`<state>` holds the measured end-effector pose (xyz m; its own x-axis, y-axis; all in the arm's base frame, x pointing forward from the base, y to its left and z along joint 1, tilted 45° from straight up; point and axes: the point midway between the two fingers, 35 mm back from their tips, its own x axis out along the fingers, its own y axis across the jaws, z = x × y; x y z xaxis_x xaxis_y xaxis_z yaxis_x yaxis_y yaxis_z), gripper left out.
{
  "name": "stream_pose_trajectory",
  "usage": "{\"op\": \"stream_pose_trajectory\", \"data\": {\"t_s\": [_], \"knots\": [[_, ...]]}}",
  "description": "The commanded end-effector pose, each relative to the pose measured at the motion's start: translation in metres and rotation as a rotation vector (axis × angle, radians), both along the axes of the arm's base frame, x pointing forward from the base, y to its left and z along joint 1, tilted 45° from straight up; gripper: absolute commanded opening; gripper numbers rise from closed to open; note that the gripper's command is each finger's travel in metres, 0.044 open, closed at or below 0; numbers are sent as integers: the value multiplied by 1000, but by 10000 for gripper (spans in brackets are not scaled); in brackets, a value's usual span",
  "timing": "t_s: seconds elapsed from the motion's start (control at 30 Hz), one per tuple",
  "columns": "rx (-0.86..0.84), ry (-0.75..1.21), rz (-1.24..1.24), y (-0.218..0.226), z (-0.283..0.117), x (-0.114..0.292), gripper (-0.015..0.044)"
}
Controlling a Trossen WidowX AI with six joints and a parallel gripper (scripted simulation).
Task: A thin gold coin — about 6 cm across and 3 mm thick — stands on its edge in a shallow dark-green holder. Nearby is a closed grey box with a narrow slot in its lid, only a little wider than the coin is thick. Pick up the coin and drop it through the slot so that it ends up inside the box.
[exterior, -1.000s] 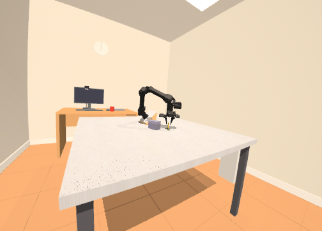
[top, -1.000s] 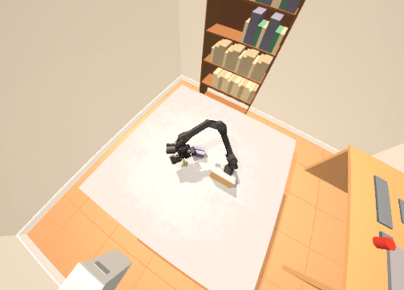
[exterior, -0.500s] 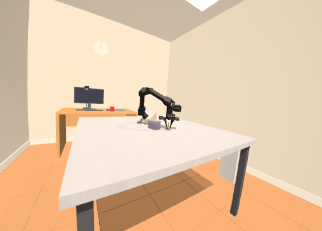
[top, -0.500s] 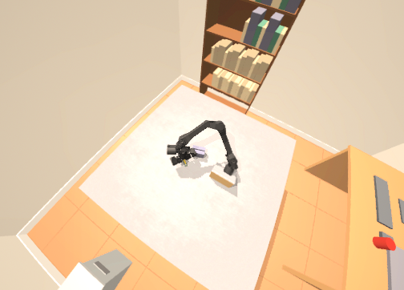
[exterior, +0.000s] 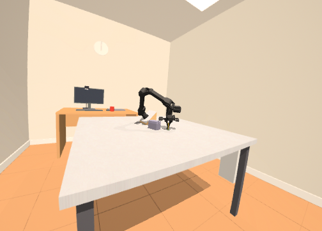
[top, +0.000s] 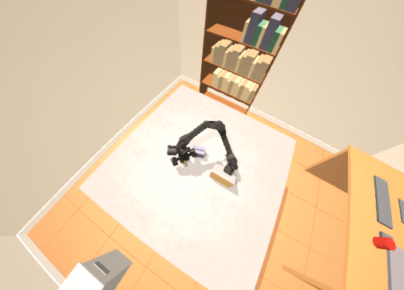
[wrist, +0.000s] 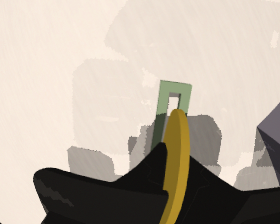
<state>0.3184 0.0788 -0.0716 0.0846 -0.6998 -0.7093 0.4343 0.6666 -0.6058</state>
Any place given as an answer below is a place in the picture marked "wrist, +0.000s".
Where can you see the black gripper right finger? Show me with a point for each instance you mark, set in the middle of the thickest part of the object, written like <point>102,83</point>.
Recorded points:
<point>209,200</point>

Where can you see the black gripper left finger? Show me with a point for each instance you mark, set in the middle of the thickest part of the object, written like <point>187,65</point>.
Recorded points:
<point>136,198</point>

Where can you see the gold coin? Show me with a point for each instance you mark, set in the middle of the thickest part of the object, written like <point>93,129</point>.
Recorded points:
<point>176,173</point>

